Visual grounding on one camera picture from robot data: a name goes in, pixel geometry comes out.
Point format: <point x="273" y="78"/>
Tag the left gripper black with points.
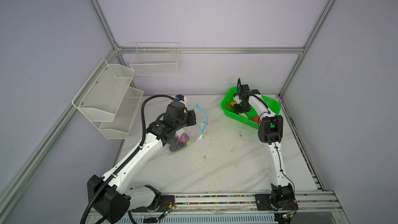
<point x="190" y="115"/>

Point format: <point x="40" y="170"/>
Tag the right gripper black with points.
<point x="237" y="110"/>

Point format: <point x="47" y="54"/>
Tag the clear zip bag blue zipper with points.
<point x="197" y="131"/>

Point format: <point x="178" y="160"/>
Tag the purple onion toy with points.
<point x="184" y="139"/>

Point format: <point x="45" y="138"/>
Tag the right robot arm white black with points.
<point x="270" y="132"/>

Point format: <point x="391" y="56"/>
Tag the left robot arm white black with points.
<point x="110" y="194"/>

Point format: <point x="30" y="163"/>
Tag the red pepper toy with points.
<point x="257" y="120"/>

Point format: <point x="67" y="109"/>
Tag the green plastic basket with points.
<point x="268" y="108"/>

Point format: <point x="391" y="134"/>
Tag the white mesh lower shelf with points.
<point x="120" y="127"/>

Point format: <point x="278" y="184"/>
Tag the white mesh shelf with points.
<point x="120" y="127"/>
<point x="101" y="96"/>

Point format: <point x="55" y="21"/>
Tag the white mesh upper shelf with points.
<point x="101" y="96"/>

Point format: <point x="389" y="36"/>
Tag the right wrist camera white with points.
<point x="237" y="99"/>

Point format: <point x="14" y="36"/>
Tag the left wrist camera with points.
<point x="181" y="98"/>

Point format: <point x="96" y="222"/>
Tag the white wire wall basket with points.
<point x="156" y="58"/>

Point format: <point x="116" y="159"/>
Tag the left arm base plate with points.
<point x="159" y="205"/>

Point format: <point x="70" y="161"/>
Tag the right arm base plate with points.
<point x="270" y="202"/>

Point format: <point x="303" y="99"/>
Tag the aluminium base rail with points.
<point x="304" y="201"/>

